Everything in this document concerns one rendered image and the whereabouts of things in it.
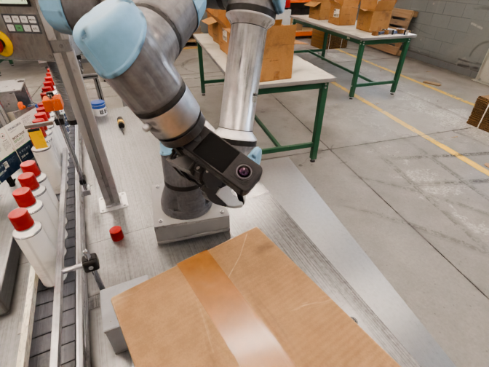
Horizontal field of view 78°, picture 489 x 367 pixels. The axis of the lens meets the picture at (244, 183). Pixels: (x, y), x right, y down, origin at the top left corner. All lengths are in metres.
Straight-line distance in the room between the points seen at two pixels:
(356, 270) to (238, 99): 0.53
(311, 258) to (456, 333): 1.22
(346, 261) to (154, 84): 0.68
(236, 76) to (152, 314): 0.53
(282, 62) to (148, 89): 2.08
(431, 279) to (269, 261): 1.73
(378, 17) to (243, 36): 4.04
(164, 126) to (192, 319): 0.24
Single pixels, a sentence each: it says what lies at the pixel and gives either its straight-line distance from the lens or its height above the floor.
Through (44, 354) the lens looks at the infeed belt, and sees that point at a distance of 0.75.
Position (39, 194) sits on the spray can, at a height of 1.04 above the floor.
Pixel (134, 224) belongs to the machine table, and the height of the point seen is 0.83.
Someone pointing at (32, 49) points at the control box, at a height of 1.31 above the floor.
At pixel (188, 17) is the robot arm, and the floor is 1.42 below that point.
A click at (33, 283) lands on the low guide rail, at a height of 0.91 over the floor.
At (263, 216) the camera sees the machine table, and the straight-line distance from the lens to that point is 0.96.
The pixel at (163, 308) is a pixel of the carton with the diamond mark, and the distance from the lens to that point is 0.43.
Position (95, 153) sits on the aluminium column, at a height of 1.03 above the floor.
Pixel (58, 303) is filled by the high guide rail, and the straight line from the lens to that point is 0.70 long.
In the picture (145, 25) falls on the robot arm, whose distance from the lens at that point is 0.36.
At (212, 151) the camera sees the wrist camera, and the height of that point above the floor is 1.27.
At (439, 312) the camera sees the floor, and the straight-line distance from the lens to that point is 2.00.
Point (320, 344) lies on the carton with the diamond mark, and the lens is 0.40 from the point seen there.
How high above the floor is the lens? 1.47
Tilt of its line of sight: 36 degrees down
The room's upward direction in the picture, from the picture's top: straight up
